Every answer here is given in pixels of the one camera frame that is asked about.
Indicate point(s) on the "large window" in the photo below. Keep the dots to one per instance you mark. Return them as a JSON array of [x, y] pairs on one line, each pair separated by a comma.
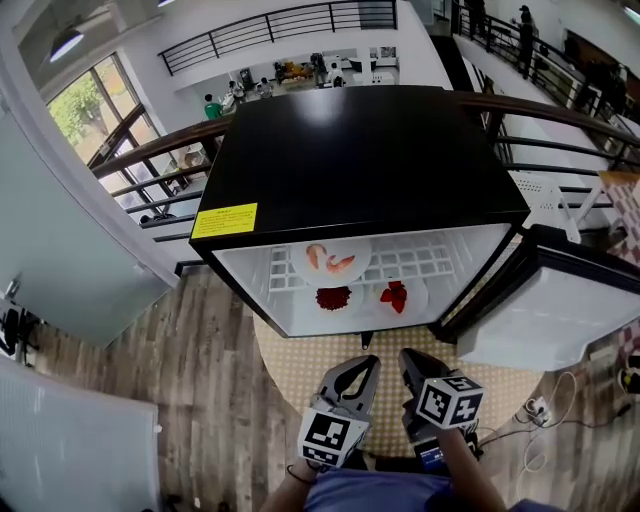
[[90, 110]]

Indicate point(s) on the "yellow warning sticker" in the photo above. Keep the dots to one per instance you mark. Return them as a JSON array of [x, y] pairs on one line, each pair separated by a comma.
[[225, 220]]

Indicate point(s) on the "white round plate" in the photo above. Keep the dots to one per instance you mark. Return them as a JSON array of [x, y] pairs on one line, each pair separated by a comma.
[[350, 250], [417, 300], [357, 300]]

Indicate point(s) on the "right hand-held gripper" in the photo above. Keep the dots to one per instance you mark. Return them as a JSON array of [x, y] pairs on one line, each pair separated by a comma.
[[447, 402]]

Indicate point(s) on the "beige patterned tablecloth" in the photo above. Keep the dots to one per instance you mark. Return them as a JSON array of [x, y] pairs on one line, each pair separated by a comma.
[[300, 370]]

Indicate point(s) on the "red strawberries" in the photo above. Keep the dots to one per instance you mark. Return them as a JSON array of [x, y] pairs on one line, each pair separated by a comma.
[[394, 297]]

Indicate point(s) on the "black pendant lamp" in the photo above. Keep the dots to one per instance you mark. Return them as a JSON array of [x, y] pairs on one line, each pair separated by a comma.
[[166, 2], [66, 47]]

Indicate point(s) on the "person's blue clothing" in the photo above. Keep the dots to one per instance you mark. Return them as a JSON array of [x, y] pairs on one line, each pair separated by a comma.
[[375, 492]]

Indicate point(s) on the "black railing with wooden handrail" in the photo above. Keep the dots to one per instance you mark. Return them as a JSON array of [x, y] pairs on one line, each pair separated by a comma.
[[550, 107]]

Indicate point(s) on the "white power strip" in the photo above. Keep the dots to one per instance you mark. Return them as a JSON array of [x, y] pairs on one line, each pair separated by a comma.
[[537, 407]]

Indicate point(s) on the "person's left forearm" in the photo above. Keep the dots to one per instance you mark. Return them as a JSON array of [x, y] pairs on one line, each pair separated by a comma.
[[292, 492]]

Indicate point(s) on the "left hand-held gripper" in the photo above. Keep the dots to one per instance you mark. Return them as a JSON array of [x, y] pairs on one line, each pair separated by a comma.
[[330, 435]]

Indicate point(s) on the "black wrist band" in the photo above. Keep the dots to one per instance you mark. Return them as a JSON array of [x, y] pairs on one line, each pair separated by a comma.
[[295, 476]]

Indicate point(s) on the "black balcony railing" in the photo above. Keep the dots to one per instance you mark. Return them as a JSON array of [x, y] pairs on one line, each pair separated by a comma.
[[300, 15]]

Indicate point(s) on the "black mini fridge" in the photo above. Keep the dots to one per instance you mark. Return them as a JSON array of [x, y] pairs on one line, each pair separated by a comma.
[[350, 160]]

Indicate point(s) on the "person's right forearm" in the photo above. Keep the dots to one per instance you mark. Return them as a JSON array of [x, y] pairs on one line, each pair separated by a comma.
[[470, 475]]

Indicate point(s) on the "black device with blue screen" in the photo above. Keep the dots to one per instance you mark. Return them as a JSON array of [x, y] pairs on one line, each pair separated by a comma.
[[431, 456]]

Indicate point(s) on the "white ribbed panel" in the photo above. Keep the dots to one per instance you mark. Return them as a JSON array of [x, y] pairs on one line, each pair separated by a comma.
[[75, 450]]

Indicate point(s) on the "black equipment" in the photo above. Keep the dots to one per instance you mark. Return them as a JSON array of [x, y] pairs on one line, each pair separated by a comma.
[[12, 325]]

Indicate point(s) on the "frosted glass door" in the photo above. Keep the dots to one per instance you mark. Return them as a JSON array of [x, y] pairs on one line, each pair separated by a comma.
[[60, 240]]

